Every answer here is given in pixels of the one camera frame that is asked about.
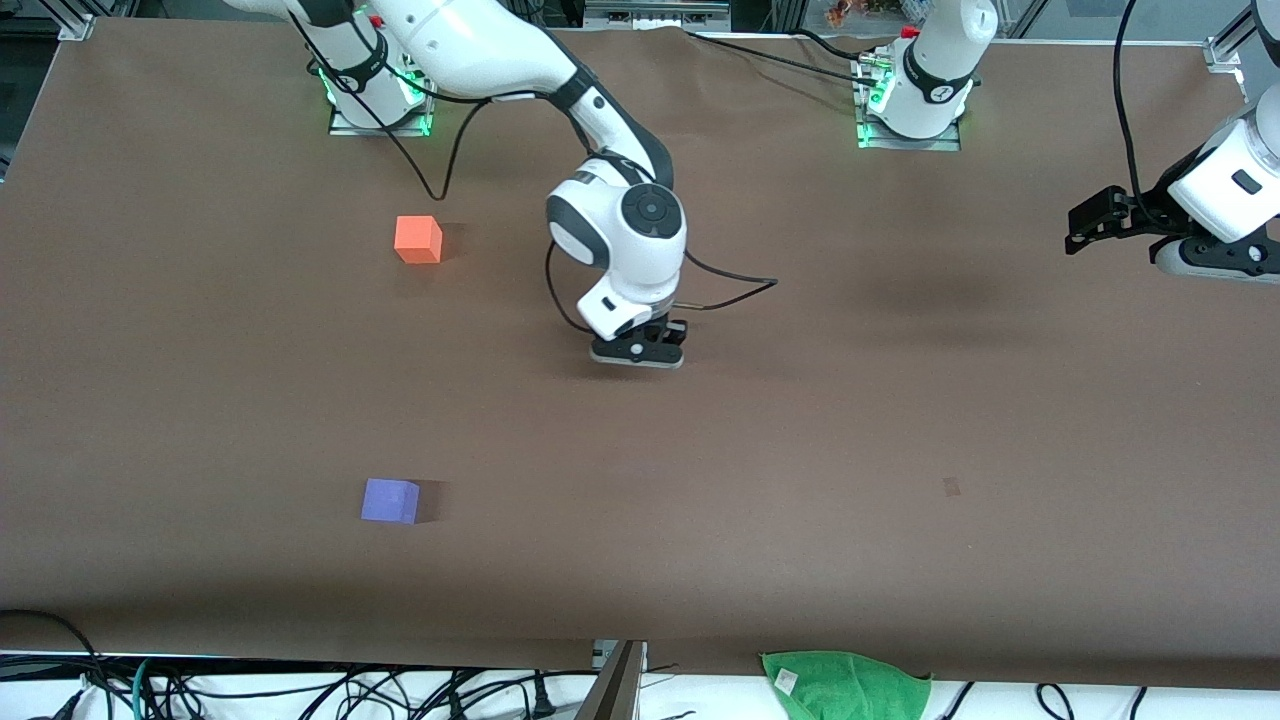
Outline orange block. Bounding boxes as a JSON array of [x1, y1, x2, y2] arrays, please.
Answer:
[[394, 215, 444, 266]]

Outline purple block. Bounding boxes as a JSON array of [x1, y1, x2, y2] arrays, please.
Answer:
[[360, 477, 422, 526]]

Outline brown table mat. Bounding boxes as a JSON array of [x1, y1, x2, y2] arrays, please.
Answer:
[[0, 15, 1280, 693]]

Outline green cloth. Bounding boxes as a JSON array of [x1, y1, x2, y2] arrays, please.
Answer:
[[759, 650, 934, 720]]

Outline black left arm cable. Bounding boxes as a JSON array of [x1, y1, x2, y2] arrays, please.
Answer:
[[1111, 0, 1146, 206]]

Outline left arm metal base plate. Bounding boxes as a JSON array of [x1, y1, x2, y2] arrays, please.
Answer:
[[853, 55, 964, 153]]

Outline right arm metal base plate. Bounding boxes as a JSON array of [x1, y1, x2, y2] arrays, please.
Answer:
[[327, 48, 435, 138]]

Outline black cable on mat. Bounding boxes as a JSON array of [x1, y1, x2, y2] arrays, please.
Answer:
[[684, 28, 883, 89]]

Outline aluminium frame profile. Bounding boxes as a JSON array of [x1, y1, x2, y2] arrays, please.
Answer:
[[584, 0, 733, 33]]

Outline black looped floor cable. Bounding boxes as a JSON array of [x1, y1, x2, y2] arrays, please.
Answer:
[[0, 608, 105, 720]]

